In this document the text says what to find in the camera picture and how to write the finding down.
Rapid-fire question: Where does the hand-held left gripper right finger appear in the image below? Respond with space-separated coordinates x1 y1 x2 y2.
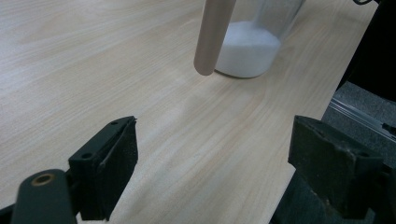
288 115 386 220

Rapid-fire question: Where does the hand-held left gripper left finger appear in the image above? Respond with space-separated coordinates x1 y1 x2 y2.
68 116 139 222

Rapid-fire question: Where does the white granular powder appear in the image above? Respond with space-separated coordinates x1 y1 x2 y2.
214 21 282 78

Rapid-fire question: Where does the clear glass jar with handle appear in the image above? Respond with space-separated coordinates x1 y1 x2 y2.
193 0 306 79

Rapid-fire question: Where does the black curtain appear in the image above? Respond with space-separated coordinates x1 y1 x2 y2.
337 0 396 103

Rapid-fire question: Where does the metal floor rail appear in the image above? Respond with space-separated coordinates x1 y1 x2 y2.
328 97 396 142

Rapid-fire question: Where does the black rail bracket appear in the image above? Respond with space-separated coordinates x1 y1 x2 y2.
381 122 396 138

